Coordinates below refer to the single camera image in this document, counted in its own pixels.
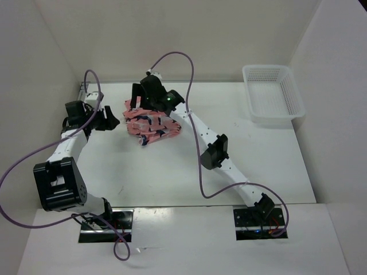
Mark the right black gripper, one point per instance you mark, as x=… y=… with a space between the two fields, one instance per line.
x=136 y=91

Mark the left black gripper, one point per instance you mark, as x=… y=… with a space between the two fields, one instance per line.
x=113 y=121

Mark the pink shark print shorts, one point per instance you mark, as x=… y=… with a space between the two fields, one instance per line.
x=149 y=126

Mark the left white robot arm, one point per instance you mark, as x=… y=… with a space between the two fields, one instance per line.
x=59 y=182

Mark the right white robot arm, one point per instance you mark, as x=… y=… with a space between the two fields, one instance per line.
x=212 y=149

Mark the white plastic basket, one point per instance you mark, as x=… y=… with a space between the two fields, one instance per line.
x=273 y=95

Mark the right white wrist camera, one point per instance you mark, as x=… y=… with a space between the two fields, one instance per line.
x=154 y=73

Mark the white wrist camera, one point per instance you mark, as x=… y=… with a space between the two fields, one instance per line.
x=154 y=73
x=94 y=99

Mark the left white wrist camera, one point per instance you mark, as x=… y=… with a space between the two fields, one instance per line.
x=94 y=99

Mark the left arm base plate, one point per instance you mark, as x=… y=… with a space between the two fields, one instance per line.
x=93 y=230

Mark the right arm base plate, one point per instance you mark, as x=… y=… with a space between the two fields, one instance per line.
x=248 y=227

